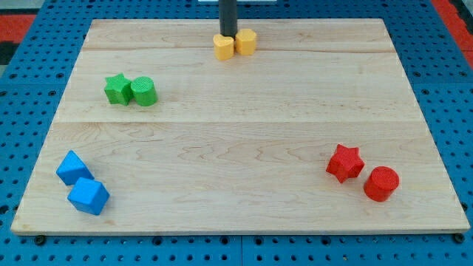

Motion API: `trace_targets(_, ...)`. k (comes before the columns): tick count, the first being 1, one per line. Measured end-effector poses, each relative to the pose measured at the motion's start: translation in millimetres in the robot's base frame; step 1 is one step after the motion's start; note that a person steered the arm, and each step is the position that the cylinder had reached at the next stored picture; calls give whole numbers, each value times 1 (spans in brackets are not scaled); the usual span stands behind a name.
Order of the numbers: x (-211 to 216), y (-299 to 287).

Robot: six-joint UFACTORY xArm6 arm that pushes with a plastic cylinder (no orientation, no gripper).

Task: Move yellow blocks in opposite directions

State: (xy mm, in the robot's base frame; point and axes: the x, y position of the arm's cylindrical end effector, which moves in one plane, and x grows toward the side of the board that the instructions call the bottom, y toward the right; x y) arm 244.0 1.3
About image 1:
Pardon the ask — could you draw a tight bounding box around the yellow heart block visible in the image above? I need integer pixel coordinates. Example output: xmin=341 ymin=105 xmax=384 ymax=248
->
xmin=213 ymin=34 xmax=234 ymax=61

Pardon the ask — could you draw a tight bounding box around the yellow pentagon block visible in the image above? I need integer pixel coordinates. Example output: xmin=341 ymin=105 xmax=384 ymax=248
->
xmin=235 ymin=29 xmax=257 ymax=55

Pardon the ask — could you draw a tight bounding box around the wooden board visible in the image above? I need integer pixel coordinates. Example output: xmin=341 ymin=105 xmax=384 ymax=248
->
xmin=11 ymin=18 xmax=470 ymax=236

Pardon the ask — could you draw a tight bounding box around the green cylinder block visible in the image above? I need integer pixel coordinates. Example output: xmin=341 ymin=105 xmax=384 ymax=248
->
xmin=131 ymin=76 xmax=158 ymax=106

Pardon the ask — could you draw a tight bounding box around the red star block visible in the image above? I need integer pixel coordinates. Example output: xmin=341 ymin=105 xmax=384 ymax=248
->
xmin=326 ymin=144 xmax=365 ymax=183

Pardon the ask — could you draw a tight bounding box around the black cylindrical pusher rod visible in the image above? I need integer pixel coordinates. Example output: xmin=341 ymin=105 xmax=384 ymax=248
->
xmin=218 ymin=0 xmax=237 ymax=38

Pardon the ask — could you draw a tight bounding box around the green star block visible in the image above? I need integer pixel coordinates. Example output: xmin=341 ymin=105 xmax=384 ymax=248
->
xmin=104 ymin=73 xmax=133 ymax=106

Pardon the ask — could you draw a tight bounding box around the red cylinder block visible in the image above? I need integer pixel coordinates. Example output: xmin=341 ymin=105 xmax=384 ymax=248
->
xmin=364 ymin=166 xmax=400 ymax=202

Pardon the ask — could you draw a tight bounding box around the blue cube block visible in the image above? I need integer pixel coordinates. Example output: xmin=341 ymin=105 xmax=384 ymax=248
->
xmin=67 ymin=177 xmax=110 ymax=216

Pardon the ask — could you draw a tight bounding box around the blue triangle block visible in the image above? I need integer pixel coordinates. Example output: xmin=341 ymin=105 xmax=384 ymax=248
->
xmin=55 ymin=150 xmax=94 ymax=185

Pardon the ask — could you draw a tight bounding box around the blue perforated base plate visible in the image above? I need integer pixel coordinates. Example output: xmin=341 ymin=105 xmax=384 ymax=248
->
xmin=1 ymin=0 xmax=472 ymax=265

